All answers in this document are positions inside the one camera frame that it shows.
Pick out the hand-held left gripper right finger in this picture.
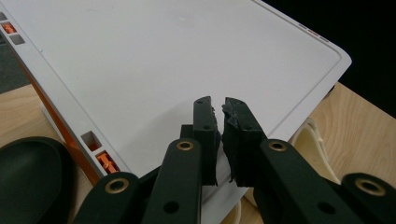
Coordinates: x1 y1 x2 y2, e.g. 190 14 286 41
221 97 269 188

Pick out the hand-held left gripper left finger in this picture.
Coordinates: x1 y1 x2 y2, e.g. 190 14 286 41
180 96 222 187

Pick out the cream clog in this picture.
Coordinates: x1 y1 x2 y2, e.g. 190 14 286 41
232 117 342 224

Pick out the grey and orange shoe rack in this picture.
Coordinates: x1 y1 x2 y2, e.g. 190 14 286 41
0 0 353 224

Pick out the dark green slipper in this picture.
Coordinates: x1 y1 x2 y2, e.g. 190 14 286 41
0 135 76 224

